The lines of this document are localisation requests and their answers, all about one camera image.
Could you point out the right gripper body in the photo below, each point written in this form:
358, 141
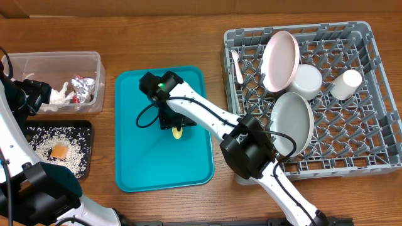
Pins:
168, 116

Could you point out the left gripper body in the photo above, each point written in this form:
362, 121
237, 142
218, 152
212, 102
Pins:
30, 96

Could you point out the yellow plastic fork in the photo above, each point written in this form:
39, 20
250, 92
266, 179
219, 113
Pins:
177, 132

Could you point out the white napkin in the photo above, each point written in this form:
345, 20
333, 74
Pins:
57, 98

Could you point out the small red wrapper piece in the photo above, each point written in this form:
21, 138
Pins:
76, 99

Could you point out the silver red wrapper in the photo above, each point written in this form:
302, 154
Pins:
83, 87

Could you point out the orange food cube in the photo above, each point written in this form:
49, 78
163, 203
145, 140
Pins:
59, 151

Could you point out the grey round plate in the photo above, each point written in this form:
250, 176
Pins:
293, 116

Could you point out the large white plate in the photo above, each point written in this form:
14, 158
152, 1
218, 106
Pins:
280, 61

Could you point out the small grey bowl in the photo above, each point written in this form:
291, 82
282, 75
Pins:
307, 82

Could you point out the white upturned cup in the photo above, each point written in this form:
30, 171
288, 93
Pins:
346, 84

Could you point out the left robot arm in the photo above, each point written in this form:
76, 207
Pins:
34, 192

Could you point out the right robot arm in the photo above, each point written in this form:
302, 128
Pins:
245, 145

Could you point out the grey dishwasher rack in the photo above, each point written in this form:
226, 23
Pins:
358, 136

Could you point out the teal serving tray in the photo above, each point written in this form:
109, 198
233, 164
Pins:
149, 158

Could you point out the clear plastic bin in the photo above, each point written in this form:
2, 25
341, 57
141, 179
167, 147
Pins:
56, 68

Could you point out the black plastic tray bin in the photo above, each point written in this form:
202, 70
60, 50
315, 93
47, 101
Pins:
84, 125

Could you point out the spilled white rice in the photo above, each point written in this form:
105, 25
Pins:
63, 147

